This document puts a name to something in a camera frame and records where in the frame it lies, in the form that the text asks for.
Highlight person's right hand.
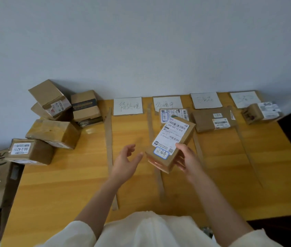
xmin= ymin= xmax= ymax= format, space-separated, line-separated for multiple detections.
xmin=175 ymin=143 xmax=206 ymax=184

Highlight person's left hand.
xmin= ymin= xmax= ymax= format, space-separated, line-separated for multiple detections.
xmin=109 ymin=144 xmax=144 ymax=184

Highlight cardboard box with blue-circled label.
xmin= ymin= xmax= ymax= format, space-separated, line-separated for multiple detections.
xmin=145 ymin=116 xmax=196 ymax=174

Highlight person's left forearm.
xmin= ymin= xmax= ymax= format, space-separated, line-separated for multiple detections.
xmin=74 ymin=176 xmax=129 ymax=240

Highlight person's right forearm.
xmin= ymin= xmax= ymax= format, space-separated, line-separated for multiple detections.
xmin=187 ymin=173 xmax=255 ymax=247

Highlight brown tape strip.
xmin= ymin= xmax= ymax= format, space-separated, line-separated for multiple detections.
xmin=104 ymin=107 xmax=119 ymax=211
xmin=147 ymin=102 xmax=167 ymax=202

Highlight flat cardboard box white labels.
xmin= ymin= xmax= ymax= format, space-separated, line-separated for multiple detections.
xmin=159 ymin=108 xmax=190 ymax=124

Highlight flat brown paper parcel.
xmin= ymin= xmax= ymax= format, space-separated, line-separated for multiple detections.
xmin=191 ymin=107 xmax=238 ymax=133

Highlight white handwritten paper sign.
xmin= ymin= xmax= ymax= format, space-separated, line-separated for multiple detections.
xmin=230 ymin=91 xmax=261 ymax=109
xmin=113 ymin=97 xmax=143 ymax=116
xmin=152 ymin=96 xmax=184 ymax=112
xmin=190 ymin=92 xmax=223 ymax=110

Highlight cardboard box with dark band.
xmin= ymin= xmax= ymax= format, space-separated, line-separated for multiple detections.
xmin=70 ymin=90 xmax=104 ymax=128

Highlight large taped cardboard box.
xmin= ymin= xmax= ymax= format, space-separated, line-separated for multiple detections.
xmin=25 ymin=119 xmax=82 ymax=150

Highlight person's white garment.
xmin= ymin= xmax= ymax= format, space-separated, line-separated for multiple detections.
xmin=36 ymin=211 xmax=284 ymax=247

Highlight small box with large label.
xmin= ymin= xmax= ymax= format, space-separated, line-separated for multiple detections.
xmin=242 ymin=101 xmax=283 ymax=125

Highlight tilted cardboard box white label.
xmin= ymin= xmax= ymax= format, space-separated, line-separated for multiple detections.
xmin=28 ymin=79 xmax=72 ymax=118

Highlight cardboard box with printed label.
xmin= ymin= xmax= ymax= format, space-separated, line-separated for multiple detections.
xmin=5 ymin=138 xmax=56 ymax=166

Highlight small plain cardboard box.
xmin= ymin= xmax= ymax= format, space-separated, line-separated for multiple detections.
xmin=31 ymin=102 xmax=58 ymax=121

